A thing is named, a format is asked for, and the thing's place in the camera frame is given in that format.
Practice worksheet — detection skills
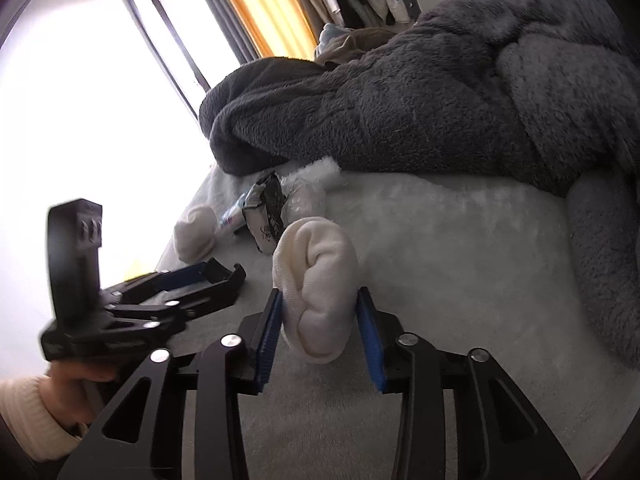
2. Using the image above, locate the small squeezed tube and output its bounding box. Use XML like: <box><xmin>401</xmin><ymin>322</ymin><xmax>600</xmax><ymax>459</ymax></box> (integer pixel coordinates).
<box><xmin>220</xmin><ymin>192</ymin><xmax>262</xmax><ymax>229</ymax></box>

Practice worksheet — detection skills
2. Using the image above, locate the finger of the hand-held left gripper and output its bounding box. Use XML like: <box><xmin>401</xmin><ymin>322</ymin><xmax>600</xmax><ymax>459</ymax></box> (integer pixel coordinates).
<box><xmin>102</xmin><ymin>258</ymin><xmax>247</xmax><ymax>333</ymax></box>
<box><xmin>120</xmin><ymin>261</ymin><xmax>211</xmax><ymax>295</ymax></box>

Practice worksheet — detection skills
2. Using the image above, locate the person's left hand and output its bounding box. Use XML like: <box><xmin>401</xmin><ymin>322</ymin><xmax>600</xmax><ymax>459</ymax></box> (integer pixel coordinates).
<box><xmin>46</xmin><ymin>360</ymin><xmax>119</xmax><ymax>433</ymax></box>

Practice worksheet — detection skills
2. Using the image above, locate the dark window frame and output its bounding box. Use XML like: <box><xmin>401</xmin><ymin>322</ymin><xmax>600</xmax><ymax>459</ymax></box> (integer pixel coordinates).
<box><xmin>125</xmin><ymin>0</ymin><xmax>212</xmax><ymax>122</ymax></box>

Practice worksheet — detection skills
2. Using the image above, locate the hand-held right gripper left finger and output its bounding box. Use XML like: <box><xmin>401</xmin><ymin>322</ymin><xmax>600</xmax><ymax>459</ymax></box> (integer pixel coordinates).
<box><xmin>57</xmin><ymin>287</ymin><xmax>285</xmax><ymax>480</ymax></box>

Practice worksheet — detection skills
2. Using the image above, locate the white fluffy bed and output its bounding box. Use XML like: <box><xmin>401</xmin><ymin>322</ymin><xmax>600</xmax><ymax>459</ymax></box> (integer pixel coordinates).
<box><xmin>155</xmin><ymin>157</ymin><xmax>628</xmax><ymax>480</ymax></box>

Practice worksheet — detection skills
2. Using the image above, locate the white sock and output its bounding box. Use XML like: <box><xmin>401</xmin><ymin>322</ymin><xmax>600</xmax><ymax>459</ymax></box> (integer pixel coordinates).
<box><xmin>174</xmin><ymin>205</ymin><xmax>219</xmax><ymax>264</ymax></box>
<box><xmin>271</xmin><ymin>216</ymin><xmax>360</xmax><ymax>365</ymax></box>

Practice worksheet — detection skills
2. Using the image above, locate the black and white snack wrapper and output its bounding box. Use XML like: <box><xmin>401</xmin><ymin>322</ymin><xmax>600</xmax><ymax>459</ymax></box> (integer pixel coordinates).
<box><xmin>241</xmin><ymin>171</ymin><xmax>287</xmax><ymax>254</ymax></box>

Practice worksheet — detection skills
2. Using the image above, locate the person's left forearm cream sleeve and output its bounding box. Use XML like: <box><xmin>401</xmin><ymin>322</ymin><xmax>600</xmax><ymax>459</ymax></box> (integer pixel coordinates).
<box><xmin>0</xmin><ymin>375</ymin><xmax>83</xmax><ymax>463</ymax></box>

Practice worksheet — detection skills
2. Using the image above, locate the clear plastic wrap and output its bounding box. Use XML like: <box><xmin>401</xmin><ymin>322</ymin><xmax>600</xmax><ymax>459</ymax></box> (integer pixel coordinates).
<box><xmin>277</xmin><ymin>156</ymin><xmax>344</xmax><ymax>232</ymax></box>

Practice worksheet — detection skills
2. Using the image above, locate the light blue cloth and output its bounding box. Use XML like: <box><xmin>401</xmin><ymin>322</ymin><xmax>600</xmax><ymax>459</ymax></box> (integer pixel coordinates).
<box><xmin>314</xmin><ymin>22</ymin><xmax>352</xmax><ymax>59</ymax></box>

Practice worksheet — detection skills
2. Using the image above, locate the grey fleece blanket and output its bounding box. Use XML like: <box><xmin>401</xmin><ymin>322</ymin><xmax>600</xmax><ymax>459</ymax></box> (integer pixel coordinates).
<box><xmin>199</xmin><ymin>0</ymin><xmax>640</xmax><ymax>367</ymax></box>

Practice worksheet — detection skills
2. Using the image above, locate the dark grey curtain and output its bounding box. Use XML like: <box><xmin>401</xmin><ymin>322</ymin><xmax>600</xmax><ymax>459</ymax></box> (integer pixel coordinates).
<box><xmin>187</xmin><ymin>0</ymin><xmax>262</xmax><ymax>67</ymax></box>

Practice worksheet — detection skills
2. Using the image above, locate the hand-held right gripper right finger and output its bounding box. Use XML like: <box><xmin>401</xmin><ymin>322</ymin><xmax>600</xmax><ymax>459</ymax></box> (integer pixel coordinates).
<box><xmin>356</xmin><ymin>287</ymin><xmax>581</xmax><ymax>480</ymax></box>

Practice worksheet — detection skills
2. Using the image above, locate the orange curtain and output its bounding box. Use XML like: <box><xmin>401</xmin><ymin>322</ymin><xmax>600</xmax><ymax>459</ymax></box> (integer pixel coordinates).
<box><xmin>205</xmin><ymin>0</ymin><xmax>322</xmax><ymax>61</ymax></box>

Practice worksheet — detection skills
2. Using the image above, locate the brown cloth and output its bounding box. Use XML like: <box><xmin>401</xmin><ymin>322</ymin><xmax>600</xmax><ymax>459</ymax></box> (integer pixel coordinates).
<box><xmin>315</xmin><ymin>27</ymin><xmax>402</xmax><ymax>69</ymax></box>

